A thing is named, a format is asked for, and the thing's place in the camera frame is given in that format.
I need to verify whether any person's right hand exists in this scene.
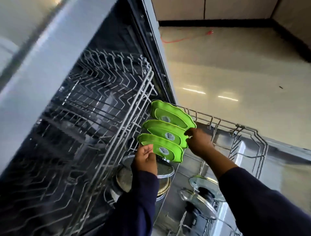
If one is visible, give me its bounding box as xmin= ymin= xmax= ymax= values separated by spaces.
xmin=184 ymin=127 xmax=215 ymax=159

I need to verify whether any person's left hand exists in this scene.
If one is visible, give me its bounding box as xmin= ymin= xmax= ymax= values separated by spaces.
xmin=131 ymin=144 xmax=158 ymax=176

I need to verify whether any tan speckled plate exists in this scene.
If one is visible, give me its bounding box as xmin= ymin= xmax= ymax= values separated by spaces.
xmin=116 ymin=166 xmax=171 ymax=197

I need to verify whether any wire dishwasher rack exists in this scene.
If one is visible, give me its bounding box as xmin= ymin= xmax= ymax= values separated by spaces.
xmin=104 ymin=100 xmax=269 ymax=236
xmin=0 ymin=48 xmax=158 ymax=236

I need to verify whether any silver dishwasher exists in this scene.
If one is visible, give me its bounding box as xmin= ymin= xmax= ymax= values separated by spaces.
xmin=0 ymin=0 xmax=311 ymax=236

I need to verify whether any person's left forearm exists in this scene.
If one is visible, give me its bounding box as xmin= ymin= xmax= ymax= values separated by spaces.
xmin=97 ymin=170 xmax=160 ymax=236

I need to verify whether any person's right forearm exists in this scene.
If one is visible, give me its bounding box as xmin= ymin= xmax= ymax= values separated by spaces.
xmin=206 ymin=148 xmax=311 ymax=236

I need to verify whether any orange cord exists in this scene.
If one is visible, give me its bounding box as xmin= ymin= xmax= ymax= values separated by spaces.
xmin=160 ymin=30 xmax=214 ymax=44

